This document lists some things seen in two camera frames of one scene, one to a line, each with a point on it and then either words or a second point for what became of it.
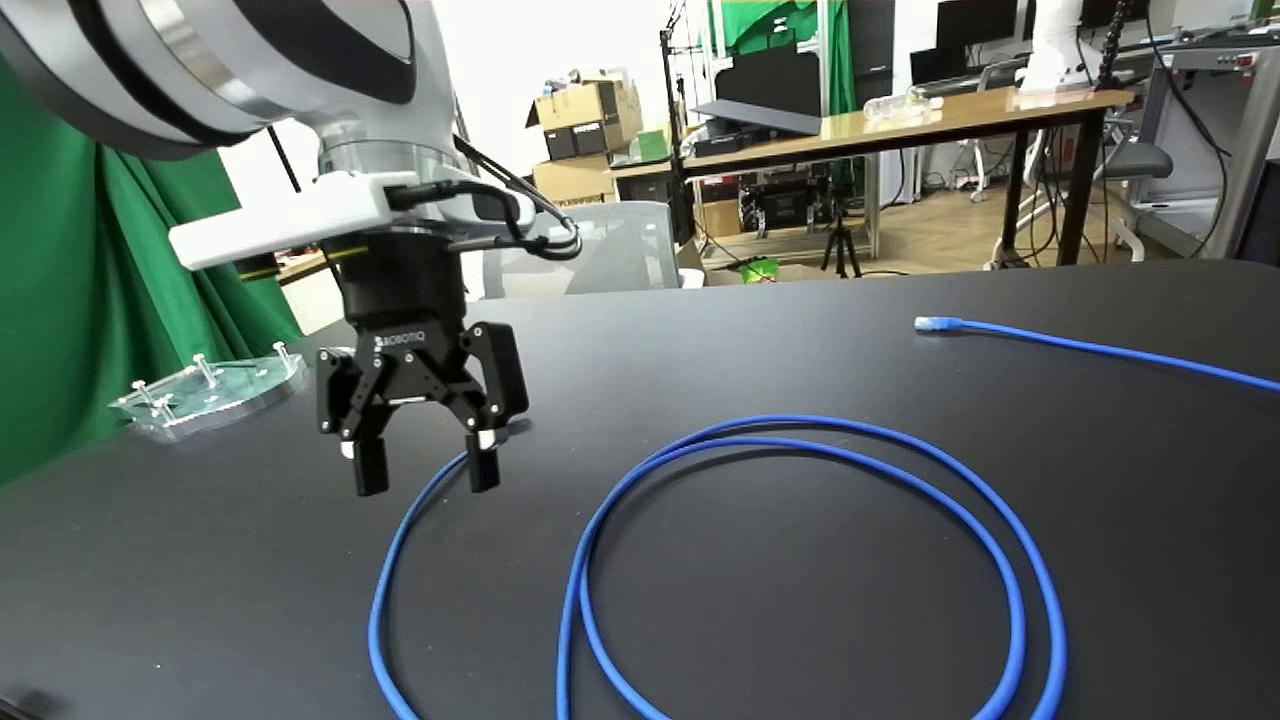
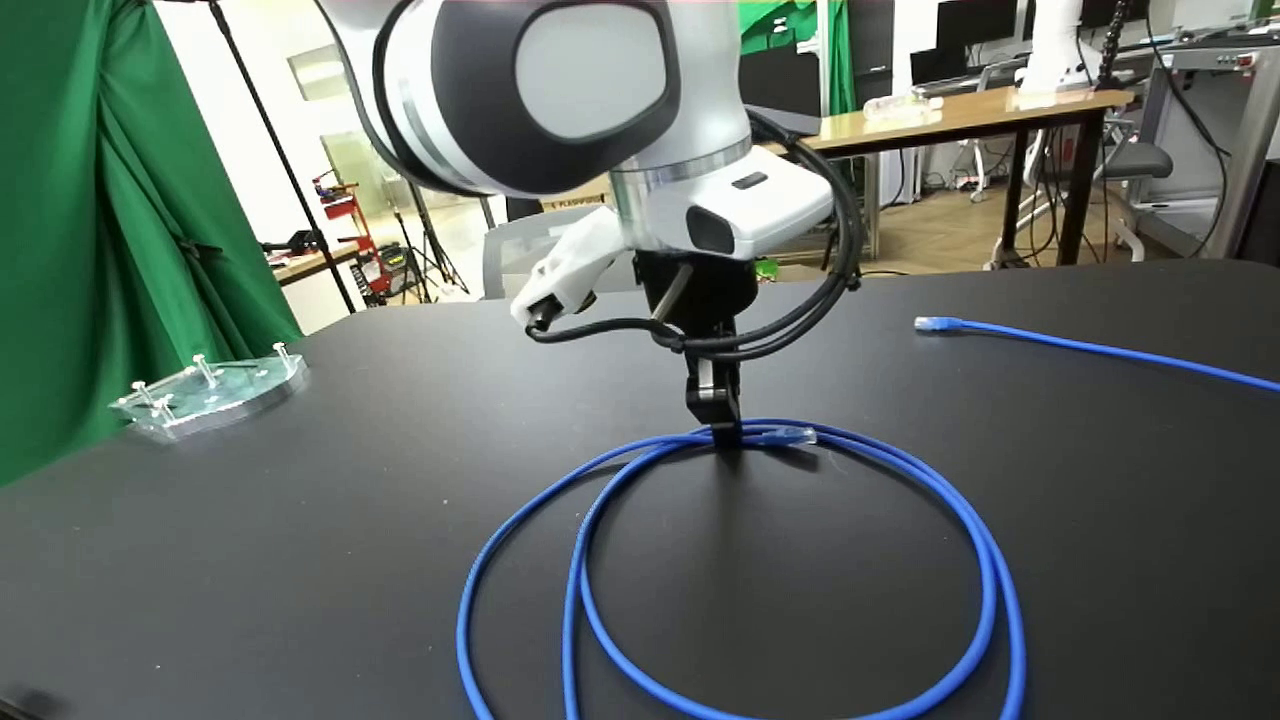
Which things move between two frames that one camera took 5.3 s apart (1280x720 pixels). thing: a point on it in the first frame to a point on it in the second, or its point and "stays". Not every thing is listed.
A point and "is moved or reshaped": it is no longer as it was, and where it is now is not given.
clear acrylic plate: (211, 390) stays
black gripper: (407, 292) to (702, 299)
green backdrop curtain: (93, 299) stays
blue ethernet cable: (891, 472) is moved or reshaped
